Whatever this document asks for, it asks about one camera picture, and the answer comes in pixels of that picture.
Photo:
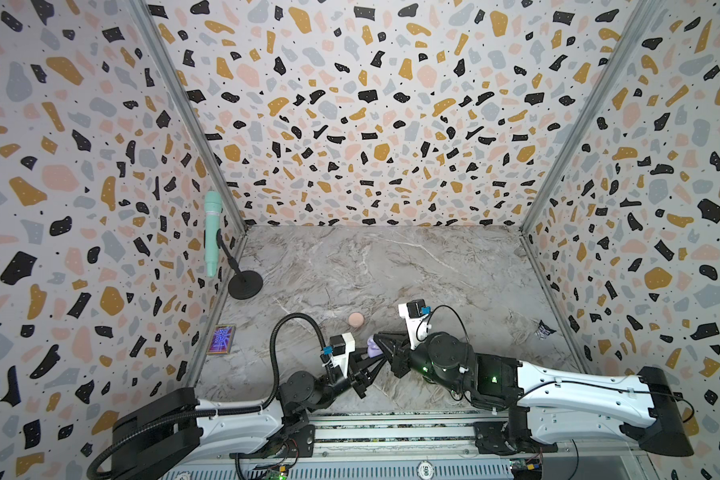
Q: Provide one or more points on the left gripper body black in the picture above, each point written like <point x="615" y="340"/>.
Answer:
<point x="339" y="387"/>

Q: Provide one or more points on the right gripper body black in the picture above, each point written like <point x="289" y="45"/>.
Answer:
<point x="400" y="354"/>

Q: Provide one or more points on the purple earbud charging case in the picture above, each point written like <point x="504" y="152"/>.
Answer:
<point x="373" y="349"/>

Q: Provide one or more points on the pink earbud charging case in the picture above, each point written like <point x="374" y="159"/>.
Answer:
<point x="356" y="320"/>

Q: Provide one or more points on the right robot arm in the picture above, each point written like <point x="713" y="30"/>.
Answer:
<point x="545" y="406"/>

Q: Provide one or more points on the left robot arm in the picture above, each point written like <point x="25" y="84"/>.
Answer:
<point x="180" y="427"/>

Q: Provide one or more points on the small dark wrapper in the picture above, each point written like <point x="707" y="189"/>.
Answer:
<point x="544" y="331"/>

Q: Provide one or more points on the colourful card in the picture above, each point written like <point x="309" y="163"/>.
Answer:
<point x="221" y="340"/>

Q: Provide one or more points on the black microphone stand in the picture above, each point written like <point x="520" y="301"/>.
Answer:
<point x="244" y="284"/>

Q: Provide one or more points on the mint green microphone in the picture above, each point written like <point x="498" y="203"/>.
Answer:
<point x="213" y="208"/>

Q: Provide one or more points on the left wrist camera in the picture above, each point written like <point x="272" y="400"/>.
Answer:
<point x="336" y="355"/>

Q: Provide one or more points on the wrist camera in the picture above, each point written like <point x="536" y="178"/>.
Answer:
<point x="336" y="355"/>
<point x="416" y="314"/>

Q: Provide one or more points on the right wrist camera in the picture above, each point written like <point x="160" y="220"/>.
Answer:
<point x="416" y="314"/>

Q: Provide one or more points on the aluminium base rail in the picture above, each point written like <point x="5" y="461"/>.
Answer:
<point x="440" y="445"/>

